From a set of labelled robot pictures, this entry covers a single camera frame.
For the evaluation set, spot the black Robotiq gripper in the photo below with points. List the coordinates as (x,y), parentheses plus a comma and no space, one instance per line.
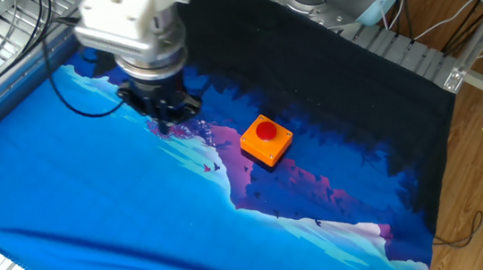
(158,92)

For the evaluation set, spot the red mushroom push button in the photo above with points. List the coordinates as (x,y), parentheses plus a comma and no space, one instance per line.
(266,130)

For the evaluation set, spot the orange button box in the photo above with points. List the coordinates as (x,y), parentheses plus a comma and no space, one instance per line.
(265,148)

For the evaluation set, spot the blue mountain print cloth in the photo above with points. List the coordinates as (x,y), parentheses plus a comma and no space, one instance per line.
(118,202)

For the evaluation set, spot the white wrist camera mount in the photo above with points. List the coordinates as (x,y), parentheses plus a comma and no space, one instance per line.
(121,17)

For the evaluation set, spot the aluminium table edge rail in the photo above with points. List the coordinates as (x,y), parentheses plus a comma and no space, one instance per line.
(3,92)

